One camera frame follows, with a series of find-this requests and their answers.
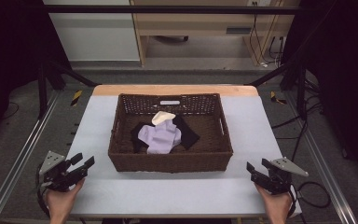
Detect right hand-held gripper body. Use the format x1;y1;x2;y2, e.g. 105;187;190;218
264;157;310;196

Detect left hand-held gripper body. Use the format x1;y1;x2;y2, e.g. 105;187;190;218
36;150;86;193

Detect person's left hand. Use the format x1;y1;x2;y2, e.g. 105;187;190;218
44;178;86;224

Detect person's right hand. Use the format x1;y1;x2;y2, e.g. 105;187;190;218
255;183;294;224

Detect yellow black warning tape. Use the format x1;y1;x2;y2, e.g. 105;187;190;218
70;89;84;107
269;91;288;105

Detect lavender cloth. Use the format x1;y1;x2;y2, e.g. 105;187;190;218
137;119;183;155

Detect black cloth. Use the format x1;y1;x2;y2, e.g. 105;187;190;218
131;114;200;154

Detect brown wicker basket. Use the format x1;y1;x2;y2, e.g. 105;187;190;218
107;92;234;174

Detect cream cloth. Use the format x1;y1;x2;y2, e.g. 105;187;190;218
151;110;177;127

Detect black curtain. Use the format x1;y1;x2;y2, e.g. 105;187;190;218
0;0;73;150
281;0;358;188

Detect white cabinet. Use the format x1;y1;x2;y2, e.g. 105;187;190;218
42;0;141;62

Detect wooden desk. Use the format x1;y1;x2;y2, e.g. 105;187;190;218
130;0;302;67

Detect aluminium rail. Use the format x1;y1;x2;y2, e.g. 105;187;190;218
0;90;62;224
283;91;358;224

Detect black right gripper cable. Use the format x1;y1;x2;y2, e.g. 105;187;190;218
287;181;332;220

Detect black floor cables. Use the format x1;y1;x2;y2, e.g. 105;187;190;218
271;77;324;162

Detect black diagonal frame strut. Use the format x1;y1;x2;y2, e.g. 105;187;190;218
37;59;99;119
245;60;308;120

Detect cables under desk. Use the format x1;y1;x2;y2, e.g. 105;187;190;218
248;0;287;68

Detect black horizontal frame bar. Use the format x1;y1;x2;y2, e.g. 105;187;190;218
42;4;304;15

